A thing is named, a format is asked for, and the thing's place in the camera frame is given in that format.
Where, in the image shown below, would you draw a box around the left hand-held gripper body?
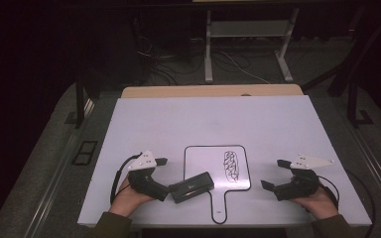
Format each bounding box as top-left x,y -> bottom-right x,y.
127,150 -> 171,201

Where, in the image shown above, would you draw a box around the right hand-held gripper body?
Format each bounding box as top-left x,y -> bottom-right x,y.
272,153 -> 335,202

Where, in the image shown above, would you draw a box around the black whiteboard eraser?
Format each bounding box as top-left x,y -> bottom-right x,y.
168,171 -> 215,204

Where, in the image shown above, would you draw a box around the person's left hand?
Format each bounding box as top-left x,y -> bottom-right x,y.
108,177 -> 157,218

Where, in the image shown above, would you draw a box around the person's right hand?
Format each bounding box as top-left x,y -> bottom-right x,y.
290,186 -> 340,221

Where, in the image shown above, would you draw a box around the wooden table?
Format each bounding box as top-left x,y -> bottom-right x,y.
121,83 -> 305,99

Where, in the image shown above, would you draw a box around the black metal stand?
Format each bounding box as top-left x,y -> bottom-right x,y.
301,6 -> 381,129
63,67 -> 97,129

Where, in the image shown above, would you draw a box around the white metal stand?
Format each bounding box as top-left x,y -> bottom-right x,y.
203,7 -> 301,84

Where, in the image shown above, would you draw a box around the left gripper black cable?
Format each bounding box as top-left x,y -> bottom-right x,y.
109,153 -> 144,205

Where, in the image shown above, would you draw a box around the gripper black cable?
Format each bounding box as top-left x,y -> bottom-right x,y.
109,153 -> 144,205
317,168 -> 377,238

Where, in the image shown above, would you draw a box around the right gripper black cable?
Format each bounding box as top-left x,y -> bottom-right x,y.
317,168 -> 377,238

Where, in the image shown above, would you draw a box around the small whiteboard with handle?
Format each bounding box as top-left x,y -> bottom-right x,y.
183,144 -> 252,225

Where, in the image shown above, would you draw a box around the black floor socket frame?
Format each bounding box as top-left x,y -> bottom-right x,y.
71,140 -> 99,167

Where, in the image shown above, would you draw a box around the black floor cables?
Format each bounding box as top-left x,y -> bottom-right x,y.
135,35 -> 209,87

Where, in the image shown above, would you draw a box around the white floor cable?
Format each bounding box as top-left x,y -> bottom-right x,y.
217,49 -> 272,85

